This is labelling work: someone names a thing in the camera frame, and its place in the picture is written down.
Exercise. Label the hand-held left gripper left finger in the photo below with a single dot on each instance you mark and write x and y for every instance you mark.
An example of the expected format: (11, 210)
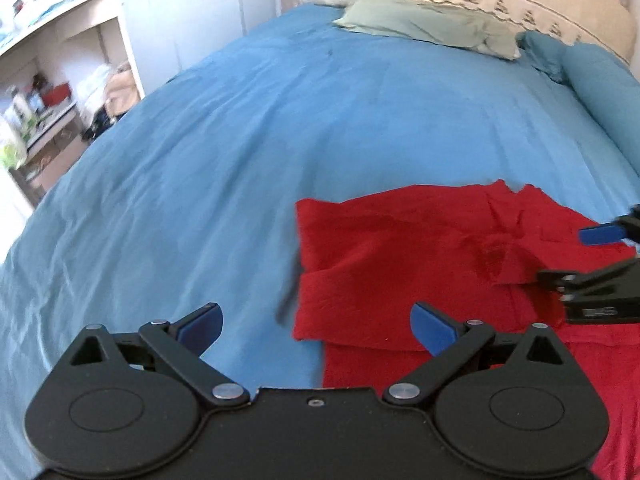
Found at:
(202, 329)

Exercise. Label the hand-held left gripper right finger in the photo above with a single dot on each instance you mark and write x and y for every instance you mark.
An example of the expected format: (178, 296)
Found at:
(430, 331)

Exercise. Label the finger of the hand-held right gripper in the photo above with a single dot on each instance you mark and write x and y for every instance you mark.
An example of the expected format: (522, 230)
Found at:
(600, 292)
(600, 235)

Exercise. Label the red garment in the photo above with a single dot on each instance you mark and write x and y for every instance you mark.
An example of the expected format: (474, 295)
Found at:
(400, 260)

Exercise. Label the blue bolster pillow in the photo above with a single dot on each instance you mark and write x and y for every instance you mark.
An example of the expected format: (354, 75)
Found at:
(595, 90)

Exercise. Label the bed with blue sheet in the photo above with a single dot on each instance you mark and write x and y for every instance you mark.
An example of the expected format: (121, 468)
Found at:
(250, 135)

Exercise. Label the beige bag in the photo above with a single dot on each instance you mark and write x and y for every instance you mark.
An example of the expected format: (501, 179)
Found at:
(122, 87)

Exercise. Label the white folded towels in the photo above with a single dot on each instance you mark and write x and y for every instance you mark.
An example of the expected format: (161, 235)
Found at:
(95, 85)

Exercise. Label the green pillow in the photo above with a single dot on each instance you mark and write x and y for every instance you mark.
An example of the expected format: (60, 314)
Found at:
(425, 22)

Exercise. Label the red box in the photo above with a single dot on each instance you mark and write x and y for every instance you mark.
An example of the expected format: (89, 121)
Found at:
(56, 94)

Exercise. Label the white shelf unit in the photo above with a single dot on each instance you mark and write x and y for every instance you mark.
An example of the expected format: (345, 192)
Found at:
(60, 60)

